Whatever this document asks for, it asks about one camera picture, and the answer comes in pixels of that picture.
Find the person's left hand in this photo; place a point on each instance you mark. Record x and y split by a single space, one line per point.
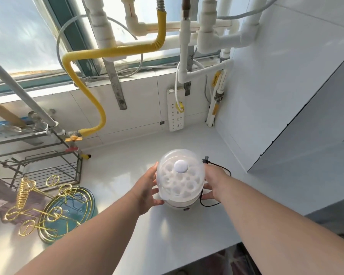
144 194

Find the person's right hand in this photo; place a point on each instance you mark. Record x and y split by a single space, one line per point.
215 183

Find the person's right thumb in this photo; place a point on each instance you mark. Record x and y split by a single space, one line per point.
208 197

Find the person's left thumb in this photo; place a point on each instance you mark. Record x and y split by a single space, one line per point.
157 201

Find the white egg steamer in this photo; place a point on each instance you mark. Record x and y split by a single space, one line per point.
180 180

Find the person's right forearm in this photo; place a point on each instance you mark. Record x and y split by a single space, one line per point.
283 226

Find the person's left forearm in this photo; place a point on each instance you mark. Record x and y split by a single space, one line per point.
83 240

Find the teal round plate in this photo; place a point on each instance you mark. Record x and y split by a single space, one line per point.
67 211

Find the white power strip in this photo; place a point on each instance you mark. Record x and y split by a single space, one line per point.
176 110

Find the yellow tagged pipe valve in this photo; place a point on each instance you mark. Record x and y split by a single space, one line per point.
216 94

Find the grey range hood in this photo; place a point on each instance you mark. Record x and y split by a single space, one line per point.
309 117

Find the white water pipes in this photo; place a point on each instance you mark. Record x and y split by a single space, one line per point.
195 34

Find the grey metal pipe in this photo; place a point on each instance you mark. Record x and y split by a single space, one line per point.
20 91

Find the metal bracket strip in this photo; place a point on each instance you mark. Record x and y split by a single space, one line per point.
116 85

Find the window frame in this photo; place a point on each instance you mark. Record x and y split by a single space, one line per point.
71 34

